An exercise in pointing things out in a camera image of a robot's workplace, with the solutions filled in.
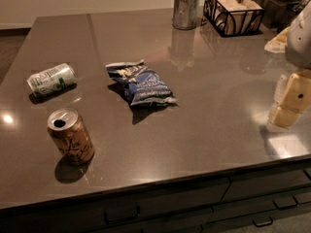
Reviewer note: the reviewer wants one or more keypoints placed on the dark snack container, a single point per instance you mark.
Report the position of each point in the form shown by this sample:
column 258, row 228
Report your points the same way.
column 280, row 13

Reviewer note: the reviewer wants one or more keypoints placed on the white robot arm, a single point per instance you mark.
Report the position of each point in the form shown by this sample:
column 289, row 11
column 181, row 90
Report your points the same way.
column 298, row 45

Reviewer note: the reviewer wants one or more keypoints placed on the left drawer handle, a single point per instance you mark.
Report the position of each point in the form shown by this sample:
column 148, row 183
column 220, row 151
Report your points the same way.
column 121, row 214

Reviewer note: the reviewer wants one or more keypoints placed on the black wire napkin basket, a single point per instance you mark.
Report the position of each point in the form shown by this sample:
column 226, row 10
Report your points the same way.
column 233, row 17

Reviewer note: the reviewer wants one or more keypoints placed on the drawer handle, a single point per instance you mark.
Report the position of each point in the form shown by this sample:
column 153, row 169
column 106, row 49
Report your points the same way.
column 121, row 214
column 285, row 203
column 263, row 221

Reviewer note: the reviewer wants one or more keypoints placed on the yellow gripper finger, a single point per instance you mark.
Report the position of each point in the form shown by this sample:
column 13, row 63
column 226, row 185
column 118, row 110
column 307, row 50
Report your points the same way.
column 279, row 119
column 294, row 92

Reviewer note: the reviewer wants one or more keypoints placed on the orange soda can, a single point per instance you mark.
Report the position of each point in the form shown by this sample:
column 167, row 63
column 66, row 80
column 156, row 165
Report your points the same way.
column 68, row 131

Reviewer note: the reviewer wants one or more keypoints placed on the upper right drawer handle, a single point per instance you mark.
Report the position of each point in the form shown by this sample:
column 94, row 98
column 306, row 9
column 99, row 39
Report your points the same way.
column 285, row 203

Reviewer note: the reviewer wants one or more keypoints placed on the lower right drawer handle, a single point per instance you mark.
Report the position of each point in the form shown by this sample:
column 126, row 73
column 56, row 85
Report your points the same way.
column 263, row 221

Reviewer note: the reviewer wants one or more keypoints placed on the blue chip bag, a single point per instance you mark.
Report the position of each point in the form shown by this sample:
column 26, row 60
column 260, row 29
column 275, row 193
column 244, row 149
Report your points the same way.
column 141, row 85

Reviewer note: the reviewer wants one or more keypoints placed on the metal utensil cup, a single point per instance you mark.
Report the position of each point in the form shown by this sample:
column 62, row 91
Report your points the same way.
column 185, row 14

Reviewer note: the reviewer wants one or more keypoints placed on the yellow snack packet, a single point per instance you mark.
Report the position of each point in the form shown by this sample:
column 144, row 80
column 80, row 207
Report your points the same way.
column 278, row 43

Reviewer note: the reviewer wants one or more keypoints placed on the green and white can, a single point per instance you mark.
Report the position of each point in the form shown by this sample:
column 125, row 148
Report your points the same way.
column 52, row 80

